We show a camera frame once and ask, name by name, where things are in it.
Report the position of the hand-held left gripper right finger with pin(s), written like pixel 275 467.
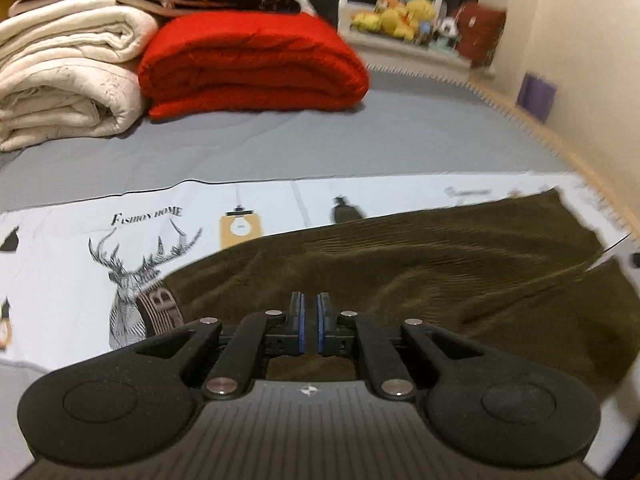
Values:
pixel 322 320

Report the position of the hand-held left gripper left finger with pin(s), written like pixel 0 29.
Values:
pixel 299 320

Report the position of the bed with grey sheet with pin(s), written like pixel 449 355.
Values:
pixel 310 140

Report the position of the white deer printed sheet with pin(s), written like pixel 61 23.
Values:
pixel 65 260

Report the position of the red folded quilt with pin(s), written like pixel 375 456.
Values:
pixel 250 65

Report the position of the white headboard shelf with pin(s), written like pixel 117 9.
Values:
pixel 400 52

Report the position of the purple box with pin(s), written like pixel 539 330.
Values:
pixel 536 97

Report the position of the panda plush toy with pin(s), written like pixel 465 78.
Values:
pixel 447 30

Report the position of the dark red cushion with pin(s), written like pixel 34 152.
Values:
pixel 477 32

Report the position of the white folded blanket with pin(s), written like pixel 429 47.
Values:
pixel 65 75

